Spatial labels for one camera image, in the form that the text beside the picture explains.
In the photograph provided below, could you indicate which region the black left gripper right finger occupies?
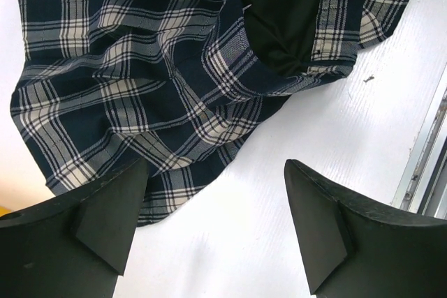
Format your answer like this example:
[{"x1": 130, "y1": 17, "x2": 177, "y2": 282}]
[{"x1": 284, "y1": 159, "x2": 446, "y2": 298}]

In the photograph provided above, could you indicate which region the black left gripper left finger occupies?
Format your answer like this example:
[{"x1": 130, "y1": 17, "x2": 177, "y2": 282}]
[{"x1": 1, "y1": 159, "x2": 148, "y2": 297}]

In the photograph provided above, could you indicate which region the navy white plaid skirt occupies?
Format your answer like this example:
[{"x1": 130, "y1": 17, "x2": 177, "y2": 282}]
[{"x1": 10, "y1": 0, "x2": 409, "y2": 226}]

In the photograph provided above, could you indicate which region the yellow plastic bin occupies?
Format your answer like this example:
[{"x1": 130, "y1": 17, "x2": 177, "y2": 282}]
[{"x1": 0, "y1": 206, "x2": 11, "y2": 216}]

